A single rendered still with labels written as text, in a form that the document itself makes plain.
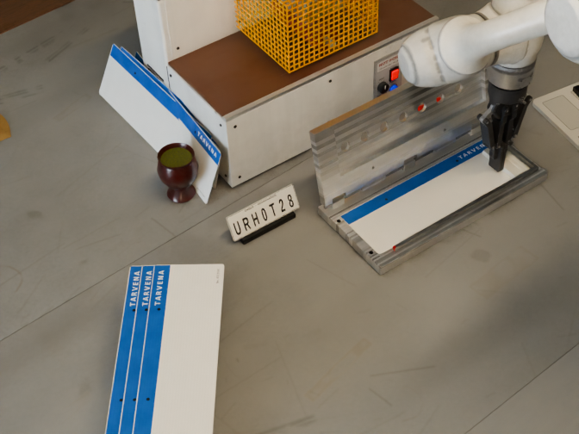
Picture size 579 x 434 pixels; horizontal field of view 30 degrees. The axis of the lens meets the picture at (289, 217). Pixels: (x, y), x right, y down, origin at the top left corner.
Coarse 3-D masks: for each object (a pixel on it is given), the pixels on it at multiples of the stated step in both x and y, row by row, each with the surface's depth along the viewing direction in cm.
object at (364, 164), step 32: (384, 96) 213; (416, 96) 219; (448, 96) 224; (480, 96) 230; (320, 128) 208; (352, 128) 213; (384, 128) 219; (416, 128) 223; (448, 128) 227; (320, 160) 210; (352, 160) 217; (384, 160) 220; (320, 192) 216
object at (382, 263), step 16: (480, 128) 233; (464, 144) 231; (416, 160) 227; (432, 160) 228; (400, 176) 225; (528, 176) 223; (544, 176) 224; (352, 192) 220; (368, 192) 222; (512, 192) 220; (320, 208) 219; (336, 208) 219; (352, 208) 219; (480, 208) 218; (336, 224) 216; (448, 224) 215; (464, 224) 217; (352, 240) 213; (416, 240) 212; (432, 240) 213; (368, 256) 210; (384, 256) 210; (400, 256) 210; (384, 272) 209
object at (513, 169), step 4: (488, 148) 228; (484, 152) 228; (488, 152) 227; (488, 156) 227; (508, 160) 226; (512, 160) 225; (504, 164) 225; (508, 164) 225; (512, 164) 225; (516, 164) 224; (504, 168) 224; (508, 168) 224; (512, 168) 224; (516, 168) 224; (520, 168) 224; (508, 172) 224; (512, 172) 223; (516, 172) 223; (520, 172) 223; (512, 176) 223; (516, 176) 222
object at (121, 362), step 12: (132, 276) 198; (132, 288) 196; (132, 300) 194; (132, 312) 192; (132, 324) 190; (120, 336) 188; (120, 348) 186; (120, 360) 185; (120, 372) 183; (120, 384) 181; (120, 396) 180; (120, 408) 178; (108, 420) 176; (120, 420) 176; (108, 432) 175
